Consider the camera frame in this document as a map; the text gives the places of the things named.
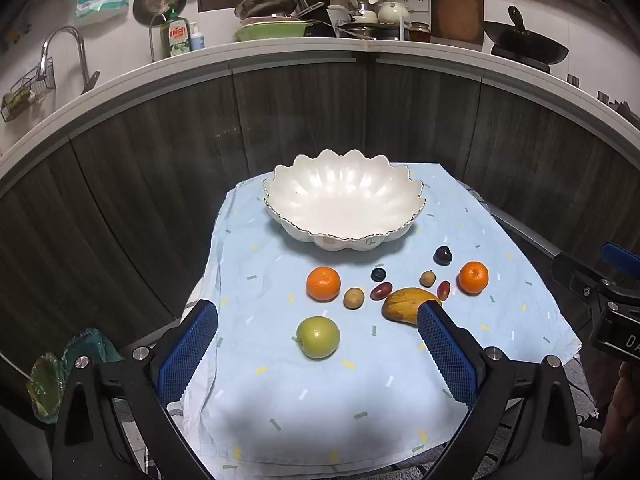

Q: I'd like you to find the hanging copper frying pan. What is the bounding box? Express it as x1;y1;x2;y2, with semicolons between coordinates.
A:
132;0;182;26

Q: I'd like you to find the yellow mango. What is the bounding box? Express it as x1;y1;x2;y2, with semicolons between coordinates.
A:
381;287;443;328

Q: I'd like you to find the white kitchen countertop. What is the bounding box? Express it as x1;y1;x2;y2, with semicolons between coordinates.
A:
0;35;640;181

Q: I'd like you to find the grey checked cloth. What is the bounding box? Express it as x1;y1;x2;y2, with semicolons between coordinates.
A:
142;182;601;480

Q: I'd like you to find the black wire sink basket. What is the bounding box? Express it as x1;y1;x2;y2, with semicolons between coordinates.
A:
0;65;56;123

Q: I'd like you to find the teal glass dish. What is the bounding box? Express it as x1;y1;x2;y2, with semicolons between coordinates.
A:
62;328;123;366

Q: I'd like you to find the white scalloped ceramic bowl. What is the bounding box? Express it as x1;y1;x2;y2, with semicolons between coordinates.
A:
262;149;427;253

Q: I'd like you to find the white saucepan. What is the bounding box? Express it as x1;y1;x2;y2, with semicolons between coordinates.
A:
327;0;381;25

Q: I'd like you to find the green dish soap bottle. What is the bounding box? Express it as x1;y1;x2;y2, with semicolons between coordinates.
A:
160;2;192;58

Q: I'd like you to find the person's right hand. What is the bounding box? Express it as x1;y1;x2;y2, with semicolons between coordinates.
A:
599;360;640;461

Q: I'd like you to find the chrome kitchen faucet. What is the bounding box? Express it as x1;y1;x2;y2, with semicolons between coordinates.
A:
40;26;101;95

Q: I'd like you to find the green apple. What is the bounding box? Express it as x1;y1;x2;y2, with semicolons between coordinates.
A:
296;316;341;360

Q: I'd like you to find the dark wood kitchen cabinet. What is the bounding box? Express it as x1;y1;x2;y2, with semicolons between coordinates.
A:
0;52;640;411

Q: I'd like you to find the orange mandarin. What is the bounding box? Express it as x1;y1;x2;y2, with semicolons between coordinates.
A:
306;266;342;303
458;261;490;295

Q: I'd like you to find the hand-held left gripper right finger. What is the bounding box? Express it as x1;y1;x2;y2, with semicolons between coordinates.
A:
416;299;586;480

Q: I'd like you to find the white lidded pot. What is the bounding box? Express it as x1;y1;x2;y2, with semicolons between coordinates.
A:
377;1;412;25

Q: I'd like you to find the brown wooden cutting board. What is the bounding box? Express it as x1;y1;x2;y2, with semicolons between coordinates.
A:
430;0;485;51

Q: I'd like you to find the green baking dish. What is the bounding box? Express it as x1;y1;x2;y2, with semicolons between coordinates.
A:
234;20;313;43

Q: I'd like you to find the stainless steel wok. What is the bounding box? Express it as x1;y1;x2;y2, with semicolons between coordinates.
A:
235;0;301;20

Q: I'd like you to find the light blue patterned tablecloth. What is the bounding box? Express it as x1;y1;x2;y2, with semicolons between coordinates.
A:
181;162;583;480

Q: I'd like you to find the black wok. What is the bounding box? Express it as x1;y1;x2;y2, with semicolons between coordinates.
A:
482;6;571;66

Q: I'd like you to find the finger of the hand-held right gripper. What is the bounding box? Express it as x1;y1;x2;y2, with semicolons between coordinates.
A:
602;242;640;273
550;252;608;311

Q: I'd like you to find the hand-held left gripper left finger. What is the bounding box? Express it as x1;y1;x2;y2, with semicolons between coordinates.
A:
50;299;219;480

